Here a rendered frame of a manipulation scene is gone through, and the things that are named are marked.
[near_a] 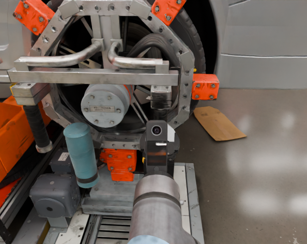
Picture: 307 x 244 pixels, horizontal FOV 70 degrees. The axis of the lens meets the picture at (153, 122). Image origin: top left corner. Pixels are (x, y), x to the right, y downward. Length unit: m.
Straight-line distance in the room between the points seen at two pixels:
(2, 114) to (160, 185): 0.77
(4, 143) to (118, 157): 0.44
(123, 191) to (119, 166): 0.28
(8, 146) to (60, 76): 0.52
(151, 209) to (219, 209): 1.12
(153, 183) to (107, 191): 0.84
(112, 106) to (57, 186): 0.56
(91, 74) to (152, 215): 0.35
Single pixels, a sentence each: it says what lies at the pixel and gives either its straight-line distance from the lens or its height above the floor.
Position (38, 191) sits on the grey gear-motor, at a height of 0.40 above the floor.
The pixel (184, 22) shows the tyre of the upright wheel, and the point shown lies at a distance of 0.78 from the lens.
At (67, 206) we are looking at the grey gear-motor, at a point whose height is 0.32.
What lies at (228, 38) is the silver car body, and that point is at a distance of 1.00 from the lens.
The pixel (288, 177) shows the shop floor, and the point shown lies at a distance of 1.85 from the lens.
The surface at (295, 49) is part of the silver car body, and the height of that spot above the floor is 0.93.
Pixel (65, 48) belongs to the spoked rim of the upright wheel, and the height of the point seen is 0.96.
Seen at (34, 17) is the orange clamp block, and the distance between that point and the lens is 0.80.
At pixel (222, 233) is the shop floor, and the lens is 1.40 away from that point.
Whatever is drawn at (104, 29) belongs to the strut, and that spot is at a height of 1.04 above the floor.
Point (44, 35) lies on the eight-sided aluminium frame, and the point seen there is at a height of 1.02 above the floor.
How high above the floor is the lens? 1.17
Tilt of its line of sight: 33 degrees down
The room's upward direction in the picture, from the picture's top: straight up
